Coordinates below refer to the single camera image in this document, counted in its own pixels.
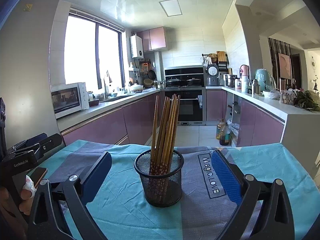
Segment chopstick with red end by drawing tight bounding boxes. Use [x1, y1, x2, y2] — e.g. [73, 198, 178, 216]
[149, 96, 159, 175]

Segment bamboo chopstick red floral end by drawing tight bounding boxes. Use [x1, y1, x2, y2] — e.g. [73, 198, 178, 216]
[167, 95, 180, 173]

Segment person's left hand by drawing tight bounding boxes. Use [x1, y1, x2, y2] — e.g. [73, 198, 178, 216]
[1, 175, 36, 216]

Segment white microwave oven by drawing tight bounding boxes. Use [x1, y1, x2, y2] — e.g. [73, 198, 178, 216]
[51, 82, 89, 119]

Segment teal grey tablecloth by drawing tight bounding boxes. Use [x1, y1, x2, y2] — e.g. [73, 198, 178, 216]
[26, 139, 320, 240]

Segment cooking oil bottle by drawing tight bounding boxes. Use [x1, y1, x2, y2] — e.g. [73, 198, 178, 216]
[219, 123, 230, 146]

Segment plain brown chopstick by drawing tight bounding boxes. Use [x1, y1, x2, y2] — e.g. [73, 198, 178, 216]
[167, 94, 177, 170]

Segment black mesh utensil holder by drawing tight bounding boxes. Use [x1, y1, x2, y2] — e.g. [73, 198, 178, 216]
[134, 150, 184, 207]

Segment bamboo chopstick in pile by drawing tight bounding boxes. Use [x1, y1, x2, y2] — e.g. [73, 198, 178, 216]
[157, 97, 170, 175]
[153, 97, 169, 175]
[161, 95, 176, 174]

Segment green leafy vegetables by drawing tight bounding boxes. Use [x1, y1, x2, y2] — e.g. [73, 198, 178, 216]
[293, 90, 319, 112]

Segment built-in black oven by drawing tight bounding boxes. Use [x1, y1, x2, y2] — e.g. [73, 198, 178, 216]
[165, 89, 204, 125]

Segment white water heater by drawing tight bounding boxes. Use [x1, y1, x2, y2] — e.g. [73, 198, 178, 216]
[130, 35, 144, 59]

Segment steel stock pot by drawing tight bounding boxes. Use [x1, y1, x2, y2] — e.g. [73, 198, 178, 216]
[223, 74, 238, 88]

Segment white rice cooker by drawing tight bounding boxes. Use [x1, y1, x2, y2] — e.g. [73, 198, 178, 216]
[207, 64, 220, 86]

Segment black wok on stove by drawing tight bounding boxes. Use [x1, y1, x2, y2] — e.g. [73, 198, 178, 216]
[187, 78, 201, 86]

